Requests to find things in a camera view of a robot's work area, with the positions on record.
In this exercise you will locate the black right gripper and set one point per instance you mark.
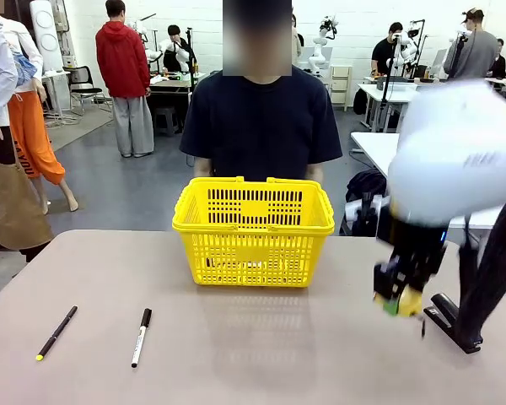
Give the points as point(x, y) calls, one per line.
point(413, 238)

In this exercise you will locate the yellow utility knife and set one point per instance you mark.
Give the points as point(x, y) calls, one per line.
point(410, 301)

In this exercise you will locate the person's right forearm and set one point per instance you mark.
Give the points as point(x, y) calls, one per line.
point(203, 169)

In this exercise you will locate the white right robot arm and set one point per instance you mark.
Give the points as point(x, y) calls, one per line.
point(455, 152)

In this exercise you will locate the person's left forearm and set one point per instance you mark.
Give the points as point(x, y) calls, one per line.
point(315, 172)

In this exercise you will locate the yellow plastic shopping basket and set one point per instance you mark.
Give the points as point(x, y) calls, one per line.
point(253, 249)

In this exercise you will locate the person in navy t-shirt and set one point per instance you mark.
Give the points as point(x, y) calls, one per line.
point(259, 126)

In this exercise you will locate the person in black t-shirt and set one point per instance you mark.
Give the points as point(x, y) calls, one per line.
point(385, 52)

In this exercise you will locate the person in grey with cap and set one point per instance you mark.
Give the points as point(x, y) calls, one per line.
point(472, 50)

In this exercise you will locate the seated person in black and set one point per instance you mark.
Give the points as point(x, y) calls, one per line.
point(175, 48)

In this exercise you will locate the person in red hoodie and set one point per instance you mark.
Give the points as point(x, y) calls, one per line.
point(124, 63)

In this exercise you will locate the person in brown apron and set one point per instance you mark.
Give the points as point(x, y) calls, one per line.
point(4, 147)

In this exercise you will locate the black stapler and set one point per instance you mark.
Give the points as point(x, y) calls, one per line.
point(447, 316)

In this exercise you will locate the black backpack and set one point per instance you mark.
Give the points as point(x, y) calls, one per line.
point(364, 190)

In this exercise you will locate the white work table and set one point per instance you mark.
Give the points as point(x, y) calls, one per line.
point(394, 93)
point(375, 145)

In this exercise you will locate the black tripod pole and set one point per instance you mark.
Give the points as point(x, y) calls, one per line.
point(389, 84)

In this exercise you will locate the white drawer cabinet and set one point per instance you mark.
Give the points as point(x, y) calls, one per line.
point(341, 84)

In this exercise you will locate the white marker with black cap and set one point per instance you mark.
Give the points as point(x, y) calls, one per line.
point(141, 337)

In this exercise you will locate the grey plastic stool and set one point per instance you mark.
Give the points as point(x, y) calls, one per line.
point(166, 120)

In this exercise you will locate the wooden work table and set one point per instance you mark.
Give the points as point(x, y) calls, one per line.
point(170, 86)

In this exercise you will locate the black highlighter with yellow tip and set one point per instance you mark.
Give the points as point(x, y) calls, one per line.
point(57, 333)

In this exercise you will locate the black office chair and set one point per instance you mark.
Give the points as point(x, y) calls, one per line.
point(82, 84)

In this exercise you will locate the mannequin in orange pants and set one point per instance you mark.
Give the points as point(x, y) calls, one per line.
point(33, 126)

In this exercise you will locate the tall white panel appliance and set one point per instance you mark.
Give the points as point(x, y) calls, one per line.
point(46, 34)

